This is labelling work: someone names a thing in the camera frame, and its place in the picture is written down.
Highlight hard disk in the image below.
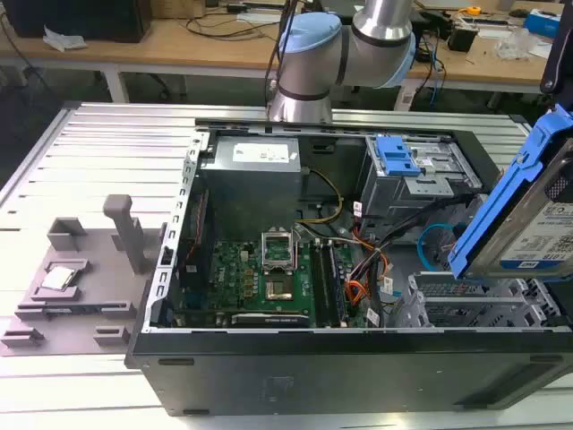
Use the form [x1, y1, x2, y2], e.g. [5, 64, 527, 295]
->
[447, 102, 573, 281]

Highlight blue disk data wire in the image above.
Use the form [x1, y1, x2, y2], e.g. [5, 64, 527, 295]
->
[416, 221, 458, 272]

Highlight metal disk bay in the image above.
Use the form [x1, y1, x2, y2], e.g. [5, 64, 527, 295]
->
[393, 270, 561, 331]

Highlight RAM stick in slot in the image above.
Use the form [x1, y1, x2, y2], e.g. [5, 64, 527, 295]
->
[328, 240, 349, 327]

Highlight empty black RAM slot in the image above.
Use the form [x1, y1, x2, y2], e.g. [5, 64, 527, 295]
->
[310, 240, 331, 328]

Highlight blue cardboard box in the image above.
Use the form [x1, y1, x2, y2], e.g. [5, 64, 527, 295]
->
[523, 8, 563, 38]

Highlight clear plastic bag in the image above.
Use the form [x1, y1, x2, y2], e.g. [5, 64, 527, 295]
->
[495, 26, 545, 62]

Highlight black stepper motor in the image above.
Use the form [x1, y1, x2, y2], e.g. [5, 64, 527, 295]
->
[447, 21, 481, 53]

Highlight blue plastic drive latch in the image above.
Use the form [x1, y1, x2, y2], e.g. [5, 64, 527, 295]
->
[375, 135, 423, 177]

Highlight metal optical drive cage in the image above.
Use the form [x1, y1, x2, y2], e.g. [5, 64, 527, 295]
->
[360, 133, 485, 221]

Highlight metal socket cover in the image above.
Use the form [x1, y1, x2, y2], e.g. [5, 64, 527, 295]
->
[261, 228, 299, 272]

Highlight grey power supply unit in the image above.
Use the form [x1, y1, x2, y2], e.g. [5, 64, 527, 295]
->
[199, 135, 304, 239]

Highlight CPU socket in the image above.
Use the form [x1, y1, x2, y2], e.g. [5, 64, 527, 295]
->
[264, 276, 297, 303]

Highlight wooden desk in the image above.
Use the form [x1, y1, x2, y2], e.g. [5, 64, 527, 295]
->
[0, 0, 573, 96]

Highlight black graphics card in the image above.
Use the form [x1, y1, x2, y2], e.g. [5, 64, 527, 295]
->
[229, 312, 311, 329]

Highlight green motherboard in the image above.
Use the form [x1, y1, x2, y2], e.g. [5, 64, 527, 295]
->
[178, 239, 364, 329]

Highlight black PC case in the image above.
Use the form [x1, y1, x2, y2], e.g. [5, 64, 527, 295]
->
[124, 117, 573, 417]

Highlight black rear case fan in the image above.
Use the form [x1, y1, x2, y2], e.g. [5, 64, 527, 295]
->
[184, 187, 212, 290]

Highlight black box on desk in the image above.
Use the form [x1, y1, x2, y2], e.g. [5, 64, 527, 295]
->
[2, 0, 154, 44]

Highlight crumpled white paper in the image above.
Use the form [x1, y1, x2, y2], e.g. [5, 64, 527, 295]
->
[42, 24, 89, 51]

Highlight grey parts rack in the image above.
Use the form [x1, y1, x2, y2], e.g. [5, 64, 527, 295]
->
[0, 193, 169, 357]

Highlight silver CPU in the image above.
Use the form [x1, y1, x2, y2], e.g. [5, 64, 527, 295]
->
[40, 264, 79, 290]

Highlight black sleeved cable bundle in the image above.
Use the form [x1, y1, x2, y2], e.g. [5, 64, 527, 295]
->
[356, 195, 476, 280]

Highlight yellow and black power cable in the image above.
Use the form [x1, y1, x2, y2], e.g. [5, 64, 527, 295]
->
[296, 167, 345, 226]

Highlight black arm base cables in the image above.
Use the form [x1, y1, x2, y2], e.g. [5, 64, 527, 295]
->
[263, 0, 306, 107]

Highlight orange wire bundle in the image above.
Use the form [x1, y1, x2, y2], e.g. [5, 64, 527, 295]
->
[346, 223, 391, 311]

